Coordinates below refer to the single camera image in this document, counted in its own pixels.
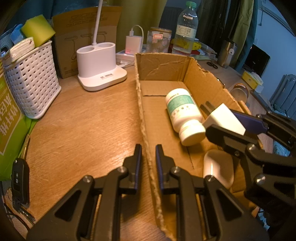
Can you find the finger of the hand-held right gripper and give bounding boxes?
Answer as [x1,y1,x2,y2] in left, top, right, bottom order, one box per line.
[231,110,296,151]
[205,125,296,208]

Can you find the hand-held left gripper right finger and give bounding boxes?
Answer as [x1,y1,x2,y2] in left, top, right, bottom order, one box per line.
[155,144,270,241]

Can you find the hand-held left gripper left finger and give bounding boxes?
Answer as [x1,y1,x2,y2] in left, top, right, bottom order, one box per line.
[26,144,142,241]

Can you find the white charger plug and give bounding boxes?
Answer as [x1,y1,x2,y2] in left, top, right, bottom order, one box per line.
[200,101,246,136]

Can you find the white earbuds case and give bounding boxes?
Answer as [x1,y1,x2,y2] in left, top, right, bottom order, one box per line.
[203,149,234,189]

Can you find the corrugated cardboard box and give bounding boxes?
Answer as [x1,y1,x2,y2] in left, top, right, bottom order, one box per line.
[135,53,264,240]

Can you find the white pill bottle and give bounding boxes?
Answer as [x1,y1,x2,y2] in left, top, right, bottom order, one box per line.
[165,88,206,146]

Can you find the teal clothes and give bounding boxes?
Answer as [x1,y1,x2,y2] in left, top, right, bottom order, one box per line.
[273,104,293,159]

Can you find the yellow tissue box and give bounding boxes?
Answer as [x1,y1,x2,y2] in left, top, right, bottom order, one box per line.
[242,71,264,93]

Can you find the grey headboard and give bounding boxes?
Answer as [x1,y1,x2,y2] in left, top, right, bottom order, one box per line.
[269,74,296,112]

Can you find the black monitor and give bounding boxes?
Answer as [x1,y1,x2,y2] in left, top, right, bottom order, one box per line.
[244,44,271,78]

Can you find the stainless steel tumbler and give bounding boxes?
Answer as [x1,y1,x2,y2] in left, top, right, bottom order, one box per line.
[217,40,238,68]

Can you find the red book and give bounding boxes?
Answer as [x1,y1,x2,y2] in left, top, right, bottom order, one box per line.
[171,47,205,56]

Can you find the yellow wipes pack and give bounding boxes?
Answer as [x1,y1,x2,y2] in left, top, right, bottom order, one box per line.
[171,38,201,50]

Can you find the yellow-green curtain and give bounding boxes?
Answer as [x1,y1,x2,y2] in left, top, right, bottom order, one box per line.
[233,0,255,67]
[120,0,167,50]

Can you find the white desk lamp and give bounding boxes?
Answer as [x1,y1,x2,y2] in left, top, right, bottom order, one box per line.
[76,0,127,91]

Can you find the white power strip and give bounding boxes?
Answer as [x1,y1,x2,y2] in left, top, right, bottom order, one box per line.
[116,50,136,67]

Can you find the clear plastic water bottle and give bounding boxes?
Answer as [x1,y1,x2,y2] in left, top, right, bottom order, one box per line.
[173,1,199,54]

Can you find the black car key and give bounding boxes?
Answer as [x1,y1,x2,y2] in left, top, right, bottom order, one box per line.
[5,158,36,223]

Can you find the glass jar with gold lid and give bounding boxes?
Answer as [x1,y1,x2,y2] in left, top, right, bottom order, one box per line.
[150,27,173,52]

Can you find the green paper cup package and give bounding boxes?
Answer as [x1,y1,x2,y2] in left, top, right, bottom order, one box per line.
[0,67,38,181]

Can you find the white woven plastic basket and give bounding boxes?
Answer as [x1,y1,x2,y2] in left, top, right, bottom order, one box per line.
[3,40,62,120]

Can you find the brown printed carton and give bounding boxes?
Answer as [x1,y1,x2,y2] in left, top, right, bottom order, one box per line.
[52,6,122,79]

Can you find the white paper packet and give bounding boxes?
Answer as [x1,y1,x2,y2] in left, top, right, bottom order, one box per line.
[9,37,35,63]

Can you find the yellow-green sponge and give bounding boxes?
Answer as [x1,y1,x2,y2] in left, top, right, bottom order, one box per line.
[21,14,56,48]

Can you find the teal curtain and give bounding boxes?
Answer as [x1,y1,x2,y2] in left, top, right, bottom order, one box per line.
[7,0,100,35]

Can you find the blue packet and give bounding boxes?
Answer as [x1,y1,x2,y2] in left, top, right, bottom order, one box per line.
[10,23,26,44]

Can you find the white charger with cable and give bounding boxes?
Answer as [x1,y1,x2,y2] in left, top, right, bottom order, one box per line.
[125,35,144,55]

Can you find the white charging cable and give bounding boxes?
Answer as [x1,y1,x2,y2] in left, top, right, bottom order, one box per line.
[129,25,144,37]

